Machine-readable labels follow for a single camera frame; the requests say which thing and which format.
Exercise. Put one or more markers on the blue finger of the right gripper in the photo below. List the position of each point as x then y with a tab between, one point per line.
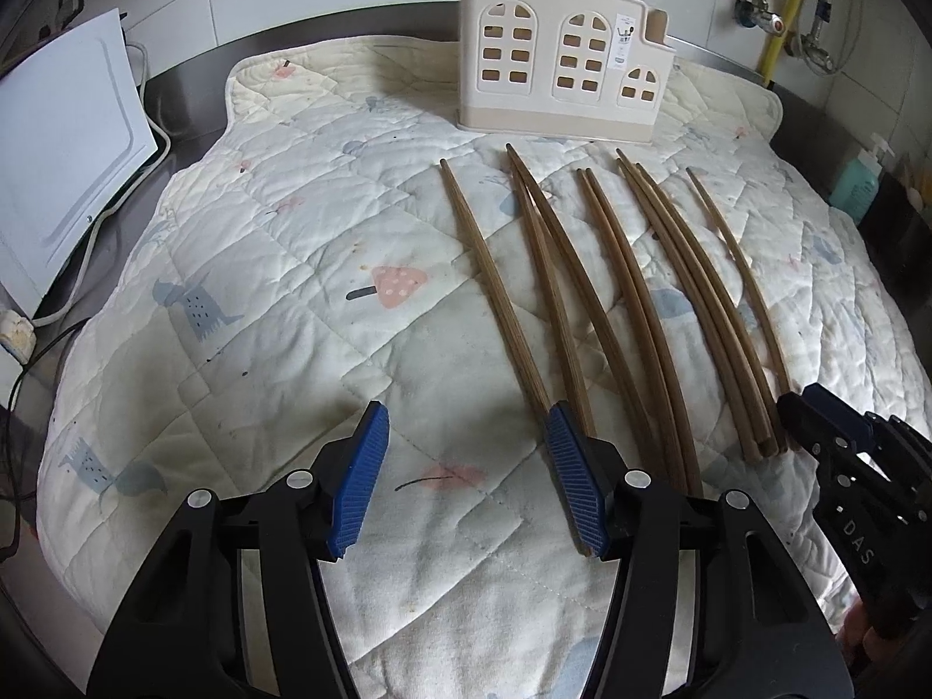
834	414
804	425

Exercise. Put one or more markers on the wooden chopstick three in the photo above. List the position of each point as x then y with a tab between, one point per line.
596	312

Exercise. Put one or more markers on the white appliance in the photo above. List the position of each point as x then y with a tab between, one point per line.
73	133

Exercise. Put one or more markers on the cream house-shaped utensil holder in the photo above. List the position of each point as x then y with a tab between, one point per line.
582	69

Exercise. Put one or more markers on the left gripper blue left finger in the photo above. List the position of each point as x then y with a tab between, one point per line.
359	462

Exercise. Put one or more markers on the white quilted patterned mat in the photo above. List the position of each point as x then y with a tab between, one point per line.
311	263

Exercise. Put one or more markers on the white power strip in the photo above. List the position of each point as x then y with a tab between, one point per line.
17	335

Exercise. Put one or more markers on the yellow gas pipe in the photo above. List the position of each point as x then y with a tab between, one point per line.
773	47

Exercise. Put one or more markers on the wooden chopstick four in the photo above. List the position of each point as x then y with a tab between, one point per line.
625	264

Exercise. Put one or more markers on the wooden chopstick two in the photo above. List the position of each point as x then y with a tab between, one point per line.
566	352

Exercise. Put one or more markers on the wooden chopstick one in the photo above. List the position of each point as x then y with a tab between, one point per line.
507	321

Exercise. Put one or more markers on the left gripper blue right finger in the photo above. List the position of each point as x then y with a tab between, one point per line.
584	497

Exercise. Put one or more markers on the teal soap dispenser bottle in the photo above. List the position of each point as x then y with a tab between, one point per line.
858	184

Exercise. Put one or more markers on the person right hand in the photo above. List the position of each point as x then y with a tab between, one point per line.
862	646

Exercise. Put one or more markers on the wooden chopstick nine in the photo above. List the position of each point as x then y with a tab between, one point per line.
745	364

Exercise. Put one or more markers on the wooden chopstick five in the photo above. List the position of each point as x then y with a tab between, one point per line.
683	425

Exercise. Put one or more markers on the wooden chopstick seven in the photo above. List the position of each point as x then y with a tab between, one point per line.
717	317

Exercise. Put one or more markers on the wooden chopstick six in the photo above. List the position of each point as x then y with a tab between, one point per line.
688	277

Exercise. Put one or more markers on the wooden chopstick eight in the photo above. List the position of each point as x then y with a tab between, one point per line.
756	300

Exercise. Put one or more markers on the metal water valve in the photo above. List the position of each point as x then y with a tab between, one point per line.
758	14

